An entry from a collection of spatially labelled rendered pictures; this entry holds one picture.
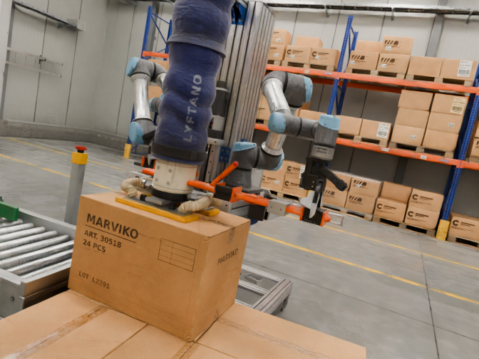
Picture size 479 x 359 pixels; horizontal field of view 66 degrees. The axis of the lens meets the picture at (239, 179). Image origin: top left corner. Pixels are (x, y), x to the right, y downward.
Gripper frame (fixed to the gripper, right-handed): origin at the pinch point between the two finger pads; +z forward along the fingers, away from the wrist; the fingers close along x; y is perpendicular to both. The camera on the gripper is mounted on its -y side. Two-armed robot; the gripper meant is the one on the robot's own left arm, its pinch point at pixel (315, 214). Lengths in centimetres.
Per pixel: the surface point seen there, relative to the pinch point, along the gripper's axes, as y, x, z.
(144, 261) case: 55, 20, 30
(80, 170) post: 155, -42, 18
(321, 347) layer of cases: -12, -12, 53
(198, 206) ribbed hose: 41.5, 10.5, 6.6
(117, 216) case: 70, 20, 17
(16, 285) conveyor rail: 97, 38, 49
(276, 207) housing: 13.7, 3.5, 0.6
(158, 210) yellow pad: 56, 15, 11
